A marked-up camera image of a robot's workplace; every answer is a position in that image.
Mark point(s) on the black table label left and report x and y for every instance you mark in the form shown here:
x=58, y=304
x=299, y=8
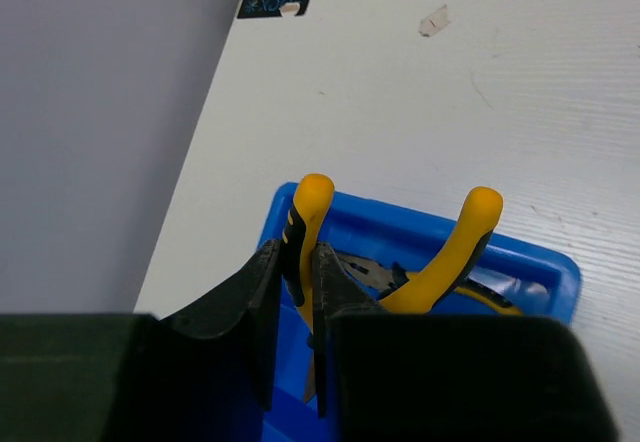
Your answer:
x=254, y=9

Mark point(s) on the yellow needle-nose pliers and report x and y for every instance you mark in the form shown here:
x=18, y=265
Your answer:
x=478, y=218

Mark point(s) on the blue compartment bin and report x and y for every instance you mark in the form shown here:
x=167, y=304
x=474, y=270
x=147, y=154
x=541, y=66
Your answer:
x=537, y=280

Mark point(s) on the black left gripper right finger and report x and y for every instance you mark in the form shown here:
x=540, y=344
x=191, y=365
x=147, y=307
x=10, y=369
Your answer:
x=386, y=377

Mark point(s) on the tape scrap on table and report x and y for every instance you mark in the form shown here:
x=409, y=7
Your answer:
x=434, y=22

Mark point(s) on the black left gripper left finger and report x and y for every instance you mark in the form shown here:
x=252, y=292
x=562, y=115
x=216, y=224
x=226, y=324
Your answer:
x=204, y=373

